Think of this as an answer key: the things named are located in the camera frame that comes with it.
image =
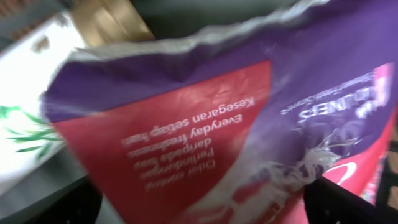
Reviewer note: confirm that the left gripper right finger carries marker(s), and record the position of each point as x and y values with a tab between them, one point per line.
328	203

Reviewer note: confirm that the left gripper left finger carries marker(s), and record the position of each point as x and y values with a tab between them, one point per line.
80	206

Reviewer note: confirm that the white bottle gold cap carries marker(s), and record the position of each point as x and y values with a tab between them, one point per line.
36	39

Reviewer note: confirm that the purple red pad package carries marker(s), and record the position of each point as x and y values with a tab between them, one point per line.
228	125

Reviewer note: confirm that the dark grey plastic basket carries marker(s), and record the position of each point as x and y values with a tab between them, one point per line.
166	20

